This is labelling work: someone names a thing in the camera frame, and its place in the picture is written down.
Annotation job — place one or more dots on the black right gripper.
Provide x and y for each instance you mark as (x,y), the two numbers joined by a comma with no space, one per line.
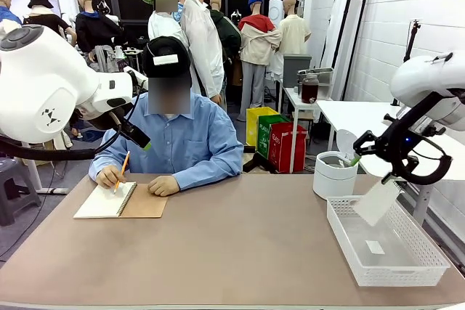
(390,143)

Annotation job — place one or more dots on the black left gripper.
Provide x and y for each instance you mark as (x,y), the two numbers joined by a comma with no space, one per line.
(136,135)

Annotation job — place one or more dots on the orange pencil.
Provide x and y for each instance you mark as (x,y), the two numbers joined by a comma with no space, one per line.
(124,165)

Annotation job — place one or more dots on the white paper sheet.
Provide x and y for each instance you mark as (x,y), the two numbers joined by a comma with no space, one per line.
(376,203)

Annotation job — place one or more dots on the spiral notebook kraft cover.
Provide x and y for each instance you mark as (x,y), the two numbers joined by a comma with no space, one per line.
(105,203)

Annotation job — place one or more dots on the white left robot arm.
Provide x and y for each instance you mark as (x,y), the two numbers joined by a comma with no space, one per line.
(43,81)

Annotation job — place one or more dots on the person's left forearm blue sleeve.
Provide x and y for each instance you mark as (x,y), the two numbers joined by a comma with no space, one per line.
(207,177)

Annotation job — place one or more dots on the person's left hand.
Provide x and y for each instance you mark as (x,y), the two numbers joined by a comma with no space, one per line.
(163,186)

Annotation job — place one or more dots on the person's right hand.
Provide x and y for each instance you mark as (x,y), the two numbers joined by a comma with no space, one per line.
(109,176)

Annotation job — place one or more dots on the person in blue shirt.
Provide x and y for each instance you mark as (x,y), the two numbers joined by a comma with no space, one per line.
(196,139)

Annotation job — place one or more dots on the white round lidded trash bin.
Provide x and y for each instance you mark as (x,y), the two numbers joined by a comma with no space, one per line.
(334,179)

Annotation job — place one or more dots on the large white side table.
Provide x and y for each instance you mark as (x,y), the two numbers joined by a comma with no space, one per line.
(348,114)

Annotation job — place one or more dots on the red recycling bin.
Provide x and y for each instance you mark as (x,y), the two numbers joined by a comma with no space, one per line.
(288,150)

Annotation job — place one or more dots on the white rectangular label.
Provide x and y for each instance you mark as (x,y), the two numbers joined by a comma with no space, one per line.
(374,247)

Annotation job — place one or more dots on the brown glass jar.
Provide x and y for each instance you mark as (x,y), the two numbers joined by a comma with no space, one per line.
(310,88)

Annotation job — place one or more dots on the black baseball cap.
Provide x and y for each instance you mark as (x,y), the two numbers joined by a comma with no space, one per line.
(165,48)

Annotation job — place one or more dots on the metal tray container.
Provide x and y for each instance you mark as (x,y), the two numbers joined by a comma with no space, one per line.
(321,74)

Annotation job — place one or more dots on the black box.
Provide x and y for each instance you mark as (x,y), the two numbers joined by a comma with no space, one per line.
(248,149)

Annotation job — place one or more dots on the white perforated plastic basket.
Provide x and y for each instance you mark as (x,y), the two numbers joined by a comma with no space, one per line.
(381,263)

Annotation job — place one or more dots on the small white table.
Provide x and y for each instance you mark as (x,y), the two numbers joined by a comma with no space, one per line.
(290,94)

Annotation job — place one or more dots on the yellow recycling bin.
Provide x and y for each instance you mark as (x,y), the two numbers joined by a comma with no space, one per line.
(256,125)

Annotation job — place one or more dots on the black floor stand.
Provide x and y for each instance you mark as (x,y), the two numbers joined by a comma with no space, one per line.
(259,163)

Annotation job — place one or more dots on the green recycling bin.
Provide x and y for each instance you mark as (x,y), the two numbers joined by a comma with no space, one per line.
(265,135)

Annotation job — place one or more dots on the black tripod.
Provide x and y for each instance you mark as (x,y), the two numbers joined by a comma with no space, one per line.
(412,41)

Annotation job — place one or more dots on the tall mannequin white shirt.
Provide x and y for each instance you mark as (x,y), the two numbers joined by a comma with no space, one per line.
(203,41)

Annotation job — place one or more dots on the grey box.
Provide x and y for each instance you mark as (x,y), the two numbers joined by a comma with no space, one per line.
(296,68)

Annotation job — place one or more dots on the figure with green checkered hat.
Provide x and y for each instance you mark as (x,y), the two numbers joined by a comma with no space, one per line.
(165,27)

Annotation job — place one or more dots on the bald mannequin black hoodie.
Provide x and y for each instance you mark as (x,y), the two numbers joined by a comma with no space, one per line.
(96,28)

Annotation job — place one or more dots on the grey plastic stool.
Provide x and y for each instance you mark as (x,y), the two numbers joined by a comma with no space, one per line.
(18,179)

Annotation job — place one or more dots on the mannequin dark green hoodie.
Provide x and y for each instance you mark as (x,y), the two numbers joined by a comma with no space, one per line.
(229,34)

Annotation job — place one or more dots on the black slanted pole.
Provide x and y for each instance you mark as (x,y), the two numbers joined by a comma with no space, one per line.
(362,8)

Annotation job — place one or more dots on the mannequin cream shirt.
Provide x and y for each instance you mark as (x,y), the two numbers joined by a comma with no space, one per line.
(294,34)

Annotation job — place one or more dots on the mannequin blue cap red jacket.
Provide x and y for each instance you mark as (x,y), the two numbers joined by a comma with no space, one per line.
(258,45)

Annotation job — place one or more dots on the mannequin with black bucket hat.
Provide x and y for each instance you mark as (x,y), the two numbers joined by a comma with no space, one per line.
(43,17)

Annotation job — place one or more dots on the white oval fan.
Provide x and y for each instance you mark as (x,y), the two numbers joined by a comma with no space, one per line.
(276,12)

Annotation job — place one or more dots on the mannequin with blue top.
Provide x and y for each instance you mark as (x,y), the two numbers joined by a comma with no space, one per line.
(7,16)

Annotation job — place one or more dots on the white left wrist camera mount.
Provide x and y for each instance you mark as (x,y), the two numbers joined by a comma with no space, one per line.
(140,79)

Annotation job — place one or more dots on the white table leg frame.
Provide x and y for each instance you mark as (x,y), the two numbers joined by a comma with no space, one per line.
(54,190)

